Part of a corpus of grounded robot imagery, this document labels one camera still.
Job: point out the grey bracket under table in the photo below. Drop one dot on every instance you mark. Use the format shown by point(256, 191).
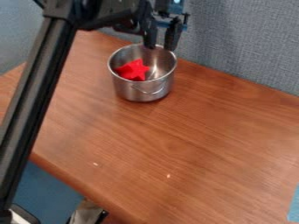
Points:
point(89, 213)

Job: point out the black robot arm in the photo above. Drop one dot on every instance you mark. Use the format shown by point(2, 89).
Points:
point(65, 18)

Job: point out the black and white object corner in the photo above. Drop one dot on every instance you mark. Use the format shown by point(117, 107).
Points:
point(17, 215)

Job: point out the metal pot with handle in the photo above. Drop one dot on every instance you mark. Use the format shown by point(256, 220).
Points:
point(158, 81)

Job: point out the red star-profile block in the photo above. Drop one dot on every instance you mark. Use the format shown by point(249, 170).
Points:
point(133, 70)

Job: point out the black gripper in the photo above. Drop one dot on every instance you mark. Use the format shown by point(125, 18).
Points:
point(169, 10)

